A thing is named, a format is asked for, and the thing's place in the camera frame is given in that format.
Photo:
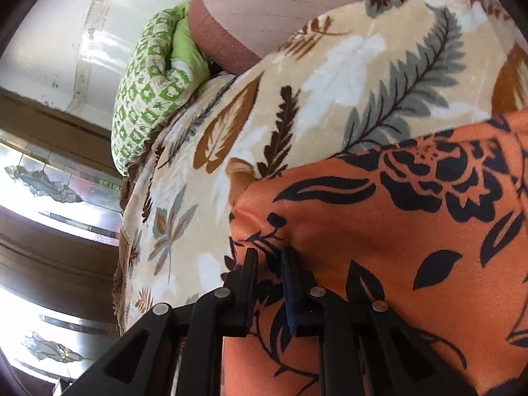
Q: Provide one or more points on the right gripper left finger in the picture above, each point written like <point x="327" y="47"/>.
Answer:
<point x="177" y="351"/>

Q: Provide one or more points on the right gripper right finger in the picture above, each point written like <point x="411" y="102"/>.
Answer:
<point x="364" y="346"/>

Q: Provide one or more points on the orange floral garment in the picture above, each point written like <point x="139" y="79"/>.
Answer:
<point x="436" y="227"/>

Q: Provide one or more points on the wooden stained glass door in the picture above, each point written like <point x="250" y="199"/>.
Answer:
<point x="60" y="222"/>

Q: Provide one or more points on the green checkered folded quilt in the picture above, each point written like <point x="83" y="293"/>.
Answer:
<point x="165" y="69"/>

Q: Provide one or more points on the leaf pattern fleece blanket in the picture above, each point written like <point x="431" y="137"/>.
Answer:
<point x="362" y="75"/>

